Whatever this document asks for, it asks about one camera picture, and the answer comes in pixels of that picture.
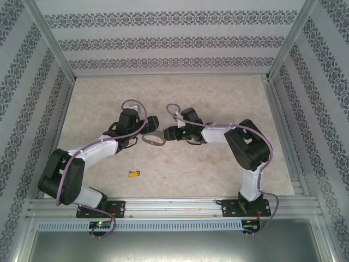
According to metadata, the grey metal sheet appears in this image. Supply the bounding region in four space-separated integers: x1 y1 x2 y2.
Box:
26 218 332 262

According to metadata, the aluminium mounting rail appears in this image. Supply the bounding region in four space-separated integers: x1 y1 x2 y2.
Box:
26 198 321 219

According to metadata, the aluminium side rail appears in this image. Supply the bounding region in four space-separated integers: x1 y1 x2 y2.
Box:
261 76 310 196
38 79 76 199

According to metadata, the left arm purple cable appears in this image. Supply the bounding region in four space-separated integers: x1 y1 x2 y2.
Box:
55 99 149 237

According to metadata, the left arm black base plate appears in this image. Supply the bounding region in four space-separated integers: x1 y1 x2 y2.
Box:
76 200 126 219

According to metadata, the slotted grey cable duct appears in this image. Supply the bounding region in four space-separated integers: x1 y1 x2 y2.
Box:
37 219 243 231

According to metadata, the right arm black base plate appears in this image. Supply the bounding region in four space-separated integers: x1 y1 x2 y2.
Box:
221 199 271 218

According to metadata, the aluminium frame post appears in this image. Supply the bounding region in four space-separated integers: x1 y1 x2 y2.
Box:
21 0 77 81
267 0 320 81

